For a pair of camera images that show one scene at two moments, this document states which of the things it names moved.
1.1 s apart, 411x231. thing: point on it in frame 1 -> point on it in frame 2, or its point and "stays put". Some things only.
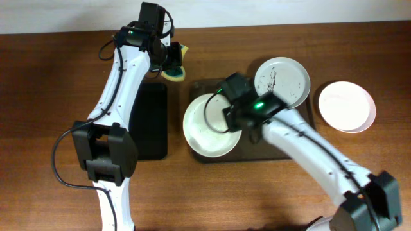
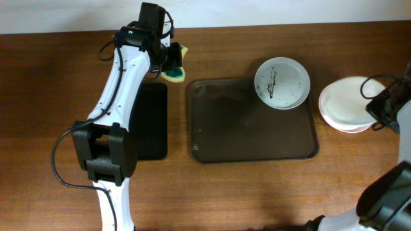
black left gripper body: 171,58 stays put
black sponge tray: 148,120 stays put
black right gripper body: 228,117 -> 379,110
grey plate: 284,77 stays put
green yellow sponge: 176,74 stays put
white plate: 201,138 -> 343,106
